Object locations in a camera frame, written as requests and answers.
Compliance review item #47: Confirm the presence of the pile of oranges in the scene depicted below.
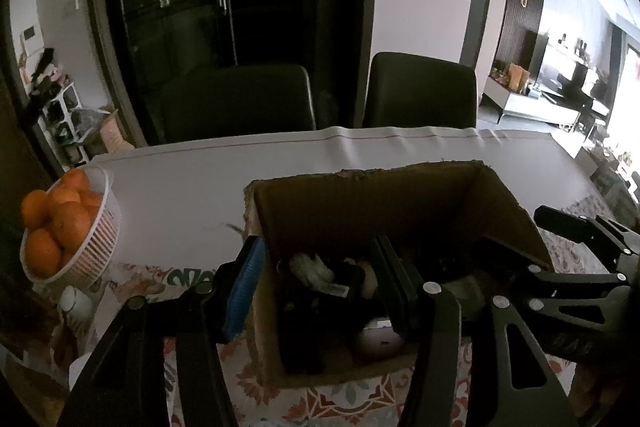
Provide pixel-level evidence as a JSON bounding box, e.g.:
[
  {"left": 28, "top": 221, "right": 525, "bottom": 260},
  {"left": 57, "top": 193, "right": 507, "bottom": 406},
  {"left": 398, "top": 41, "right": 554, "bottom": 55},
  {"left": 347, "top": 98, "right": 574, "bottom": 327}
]
[{"left": 20, "top": 168, "right": 105, "bottom": 278}]

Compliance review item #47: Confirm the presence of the white shelf unit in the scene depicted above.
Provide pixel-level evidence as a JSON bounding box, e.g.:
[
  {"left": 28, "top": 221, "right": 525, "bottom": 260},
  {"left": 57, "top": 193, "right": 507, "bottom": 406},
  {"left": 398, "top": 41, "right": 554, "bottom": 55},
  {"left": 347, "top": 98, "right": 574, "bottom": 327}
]
[{"left": 36, "top": 81, "right": 82, "bottom": 168}]

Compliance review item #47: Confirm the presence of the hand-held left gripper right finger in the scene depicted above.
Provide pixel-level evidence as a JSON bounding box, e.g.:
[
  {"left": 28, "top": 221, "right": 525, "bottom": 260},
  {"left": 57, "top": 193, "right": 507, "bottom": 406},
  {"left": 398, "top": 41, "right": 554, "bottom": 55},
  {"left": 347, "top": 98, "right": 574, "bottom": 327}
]
[{"left": 370, "top": 234, "right": 577, "bottom": 427}]

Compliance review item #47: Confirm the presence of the dark glass cabinet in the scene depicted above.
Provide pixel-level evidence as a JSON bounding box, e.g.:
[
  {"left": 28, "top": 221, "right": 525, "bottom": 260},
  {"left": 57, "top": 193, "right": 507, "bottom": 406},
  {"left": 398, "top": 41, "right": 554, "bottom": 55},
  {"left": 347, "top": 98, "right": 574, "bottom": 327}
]
[{"left": 84, "top": 0, "right": 378, "bottom": 146}]

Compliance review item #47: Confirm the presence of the dark clutter heap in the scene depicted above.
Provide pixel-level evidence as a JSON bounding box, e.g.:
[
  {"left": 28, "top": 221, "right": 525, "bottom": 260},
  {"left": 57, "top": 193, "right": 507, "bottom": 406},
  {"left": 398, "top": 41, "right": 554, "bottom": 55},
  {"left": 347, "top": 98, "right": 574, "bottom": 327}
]
[{"left": 26, "top": 48, "right": 67, "bottom": 100}]

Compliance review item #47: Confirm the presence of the white tissue paper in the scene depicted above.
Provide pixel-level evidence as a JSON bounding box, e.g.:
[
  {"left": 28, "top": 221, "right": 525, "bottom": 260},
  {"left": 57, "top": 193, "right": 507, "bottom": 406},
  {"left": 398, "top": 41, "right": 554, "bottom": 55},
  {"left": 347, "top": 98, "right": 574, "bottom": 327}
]
[{"left": 58, "top": 285, "right": 97, "bottom": 326}]

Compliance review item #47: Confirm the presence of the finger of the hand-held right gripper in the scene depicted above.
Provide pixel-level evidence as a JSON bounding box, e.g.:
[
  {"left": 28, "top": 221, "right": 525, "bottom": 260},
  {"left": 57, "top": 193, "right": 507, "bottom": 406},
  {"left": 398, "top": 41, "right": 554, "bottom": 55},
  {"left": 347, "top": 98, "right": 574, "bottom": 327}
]
[
  {"left": 472, "top": 234, "right": 634, "bottom": 334},
  {"left": 533, "top": 205, "right": 640, "bottom": 274}
]

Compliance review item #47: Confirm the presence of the black power adapter with cable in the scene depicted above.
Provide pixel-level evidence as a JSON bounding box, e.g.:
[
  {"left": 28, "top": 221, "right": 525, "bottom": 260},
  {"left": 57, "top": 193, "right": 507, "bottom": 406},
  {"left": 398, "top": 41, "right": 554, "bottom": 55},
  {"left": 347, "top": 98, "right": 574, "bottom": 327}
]
[{"left": 278, "top": 257, "right": 373, "bottom": 374}]

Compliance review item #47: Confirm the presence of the dark dining chair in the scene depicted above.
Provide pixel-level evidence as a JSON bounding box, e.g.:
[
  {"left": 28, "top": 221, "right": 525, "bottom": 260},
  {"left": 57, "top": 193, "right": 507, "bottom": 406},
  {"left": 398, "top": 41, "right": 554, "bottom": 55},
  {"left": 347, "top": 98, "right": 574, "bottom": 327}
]
[
  {"left": 362, "top": 51, "right": 479, "bottom": 128},
  {"left": 161, "top": 64, "right": 317, "bottom": 144}
]

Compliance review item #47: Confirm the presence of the floral tissue box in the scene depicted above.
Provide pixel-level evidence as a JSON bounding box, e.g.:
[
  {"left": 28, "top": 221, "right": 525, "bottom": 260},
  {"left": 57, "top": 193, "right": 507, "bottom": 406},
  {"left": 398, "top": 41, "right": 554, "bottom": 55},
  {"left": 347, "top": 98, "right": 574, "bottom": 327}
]
[{"left": 0, "top": 302, "right": 101, "bottom": 414}]

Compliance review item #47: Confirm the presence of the brown paper bag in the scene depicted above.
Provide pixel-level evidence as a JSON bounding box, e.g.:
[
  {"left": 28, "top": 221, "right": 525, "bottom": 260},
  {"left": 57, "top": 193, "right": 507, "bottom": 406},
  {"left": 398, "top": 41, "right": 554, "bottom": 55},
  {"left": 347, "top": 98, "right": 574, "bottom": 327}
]
[{"left": 506, "top": 63, "right": 532, "bottom": 91}]

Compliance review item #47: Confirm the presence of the cardboard box with pink label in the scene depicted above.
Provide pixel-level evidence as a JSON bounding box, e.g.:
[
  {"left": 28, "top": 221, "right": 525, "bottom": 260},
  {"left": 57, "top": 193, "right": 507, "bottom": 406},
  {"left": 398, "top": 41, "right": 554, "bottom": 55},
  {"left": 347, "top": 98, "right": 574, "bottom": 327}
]
[{"left": 84, "top": 106, "right": 137, "bottom": 154}]

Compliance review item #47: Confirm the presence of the brown cardboard box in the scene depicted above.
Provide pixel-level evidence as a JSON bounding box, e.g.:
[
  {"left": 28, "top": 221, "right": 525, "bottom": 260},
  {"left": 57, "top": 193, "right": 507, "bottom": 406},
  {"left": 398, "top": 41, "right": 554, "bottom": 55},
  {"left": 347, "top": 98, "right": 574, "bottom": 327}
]
[{"left": 243, "top": 160, "right": 557, "bottom": 391}]

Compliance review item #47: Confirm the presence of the white sideboard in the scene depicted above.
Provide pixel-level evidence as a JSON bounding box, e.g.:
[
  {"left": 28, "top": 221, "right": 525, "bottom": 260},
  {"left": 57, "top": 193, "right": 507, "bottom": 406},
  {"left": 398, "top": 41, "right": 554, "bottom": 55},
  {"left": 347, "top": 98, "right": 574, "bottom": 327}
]
[{"left": 479, "top": 74, "right": 585, "bottom": 128}]

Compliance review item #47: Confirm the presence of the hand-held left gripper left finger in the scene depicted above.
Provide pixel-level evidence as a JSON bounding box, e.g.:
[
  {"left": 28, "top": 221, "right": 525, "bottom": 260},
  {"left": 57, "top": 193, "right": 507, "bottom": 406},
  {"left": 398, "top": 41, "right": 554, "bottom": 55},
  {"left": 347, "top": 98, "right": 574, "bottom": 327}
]
[{"left": 55, "top": 235, "right": 266, "bottom": 427}]

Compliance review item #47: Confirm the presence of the grey door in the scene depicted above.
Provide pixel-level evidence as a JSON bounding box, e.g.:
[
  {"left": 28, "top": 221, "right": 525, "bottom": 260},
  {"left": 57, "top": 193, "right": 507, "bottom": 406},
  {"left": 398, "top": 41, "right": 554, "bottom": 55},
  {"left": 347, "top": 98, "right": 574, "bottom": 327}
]
[{"left": 459, "top": 0, "right": 496, "bottom": 68}]

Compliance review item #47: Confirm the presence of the white ribbed basket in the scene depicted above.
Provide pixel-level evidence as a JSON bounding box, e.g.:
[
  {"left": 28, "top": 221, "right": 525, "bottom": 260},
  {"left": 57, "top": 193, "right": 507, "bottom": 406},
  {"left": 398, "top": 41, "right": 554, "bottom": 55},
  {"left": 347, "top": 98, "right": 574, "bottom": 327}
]
[{"left": 20, "top": 167, "right": 122, "bottom": 284}]

